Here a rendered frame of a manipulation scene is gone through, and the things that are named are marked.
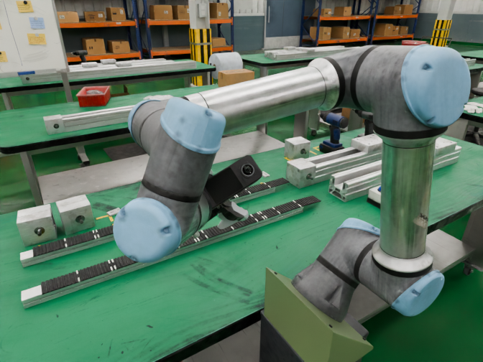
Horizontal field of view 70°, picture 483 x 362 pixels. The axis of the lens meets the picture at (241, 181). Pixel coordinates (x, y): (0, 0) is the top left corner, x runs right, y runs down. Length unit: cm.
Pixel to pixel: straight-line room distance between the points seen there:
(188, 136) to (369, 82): 34
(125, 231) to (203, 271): 71
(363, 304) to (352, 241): 102
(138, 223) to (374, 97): 42
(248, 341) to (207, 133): 133
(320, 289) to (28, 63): 329
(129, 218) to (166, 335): 59
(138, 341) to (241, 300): 28
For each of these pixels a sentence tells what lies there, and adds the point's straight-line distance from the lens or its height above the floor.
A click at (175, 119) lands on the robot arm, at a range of 39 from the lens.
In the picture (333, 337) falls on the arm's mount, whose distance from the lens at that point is 77.
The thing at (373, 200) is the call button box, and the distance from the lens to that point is 150.
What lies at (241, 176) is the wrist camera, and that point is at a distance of 56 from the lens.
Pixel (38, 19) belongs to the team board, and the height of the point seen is 140.
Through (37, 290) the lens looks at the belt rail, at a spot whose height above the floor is 81.
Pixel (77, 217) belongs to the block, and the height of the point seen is 83.
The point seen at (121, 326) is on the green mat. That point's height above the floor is 78.
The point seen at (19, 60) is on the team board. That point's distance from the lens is 370.
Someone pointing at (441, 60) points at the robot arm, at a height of 144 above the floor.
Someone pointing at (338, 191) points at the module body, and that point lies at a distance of 151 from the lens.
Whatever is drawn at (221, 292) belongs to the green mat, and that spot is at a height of 78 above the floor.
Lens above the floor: 151
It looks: 27 degrees down
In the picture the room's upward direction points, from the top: straight up
